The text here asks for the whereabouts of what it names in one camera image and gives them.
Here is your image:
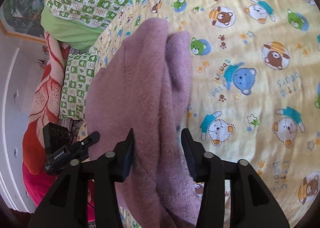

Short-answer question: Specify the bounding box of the green checkered pillow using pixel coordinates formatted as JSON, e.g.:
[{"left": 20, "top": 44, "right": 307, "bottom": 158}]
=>
[{"left": 59, "top": 53, "right": 98, "bottom": 120}]

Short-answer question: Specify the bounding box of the red white floral blanket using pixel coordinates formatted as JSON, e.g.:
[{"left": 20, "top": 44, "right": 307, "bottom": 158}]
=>
[{"left": 22, "top": 32, "right": 70, "bottom": 175}]

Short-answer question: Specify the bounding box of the red cloth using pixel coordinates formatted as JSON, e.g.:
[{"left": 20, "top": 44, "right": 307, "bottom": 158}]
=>
[{"left": 22, "top": 162, "right": 97, "bottom": 223}]

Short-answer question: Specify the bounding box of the floral headboard picture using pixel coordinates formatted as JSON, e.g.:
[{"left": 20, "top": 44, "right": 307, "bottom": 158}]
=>
[{"left": 1, "top": 0, "right": 46, "bottom": 44}]

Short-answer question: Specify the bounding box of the yellow cartoon bear bedsheet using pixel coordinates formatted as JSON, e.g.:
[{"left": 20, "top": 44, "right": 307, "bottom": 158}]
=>
[{"left": 91, "top": 0, "right": 319, "bottom": 227}]

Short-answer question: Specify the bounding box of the purple knit sweater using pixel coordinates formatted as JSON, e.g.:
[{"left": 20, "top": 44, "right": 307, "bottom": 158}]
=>
[{"left": 85, "top": 17, "right": 200, "bottom": 227}]

